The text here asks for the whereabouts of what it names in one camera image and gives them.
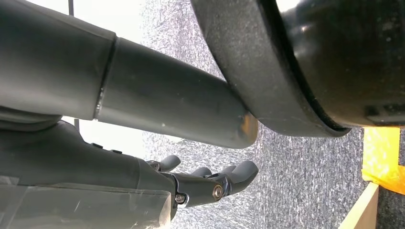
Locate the yellow tape strip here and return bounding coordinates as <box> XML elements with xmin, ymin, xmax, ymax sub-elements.
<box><xmin>362</xmin><ymin>126</ymin><xmax>405</xmax><ymax>196</ymax></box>

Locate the black robot body shell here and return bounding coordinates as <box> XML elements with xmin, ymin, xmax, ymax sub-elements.
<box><xmin>190</xmin><ymin>0</ymin><xmax>405</xmax><ymax>138</ymax></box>

